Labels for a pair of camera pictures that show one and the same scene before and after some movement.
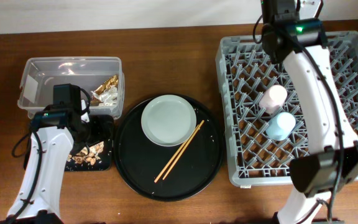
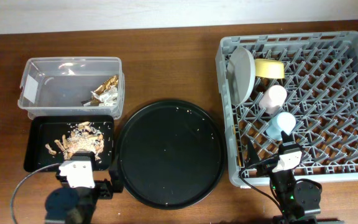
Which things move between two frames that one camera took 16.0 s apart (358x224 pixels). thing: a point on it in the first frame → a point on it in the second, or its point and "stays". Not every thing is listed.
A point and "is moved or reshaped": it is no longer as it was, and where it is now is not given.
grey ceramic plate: x=168 y=120 → x=242 y=70
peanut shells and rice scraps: x=89 y=154 is moved or reshaped
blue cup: x=279 y=126 stays
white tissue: x=109 y=97 stays
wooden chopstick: x=176 y=154 → x=237 y=147
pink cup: x=273 y=98 stays
